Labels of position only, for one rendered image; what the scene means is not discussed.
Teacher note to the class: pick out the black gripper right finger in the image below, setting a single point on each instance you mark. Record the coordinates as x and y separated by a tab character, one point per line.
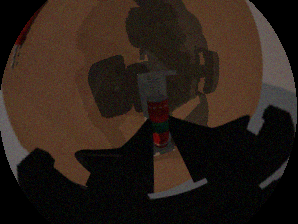
199	145

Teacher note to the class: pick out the red-handled screwdriver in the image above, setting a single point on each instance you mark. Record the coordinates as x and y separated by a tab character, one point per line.
22	36

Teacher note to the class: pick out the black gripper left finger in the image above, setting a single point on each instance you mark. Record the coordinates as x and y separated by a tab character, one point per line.
136	158

